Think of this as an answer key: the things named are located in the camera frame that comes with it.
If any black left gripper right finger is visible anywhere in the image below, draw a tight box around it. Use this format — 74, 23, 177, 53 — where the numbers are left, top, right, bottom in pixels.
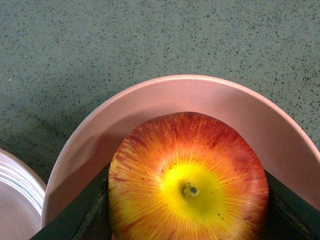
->
261, 171, 320, 240

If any pink plate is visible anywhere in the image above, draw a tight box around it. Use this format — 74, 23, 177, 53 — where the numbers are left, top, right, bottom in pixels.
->
0, 149, 46, 240

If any red yellow apple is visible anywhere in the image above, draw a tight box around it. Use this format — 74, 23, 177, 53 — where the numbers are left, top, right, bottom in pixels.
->
108, 112, 269, 240

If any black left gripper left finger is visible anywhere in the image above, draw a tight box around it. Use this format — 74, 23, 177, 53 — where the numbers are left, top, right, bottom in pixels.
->
32, 163, 112, 240

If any pink bowl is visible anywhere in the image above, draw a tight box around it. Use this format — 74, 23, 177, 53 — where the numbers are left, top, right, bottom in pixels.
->
42, 75, 320, 227

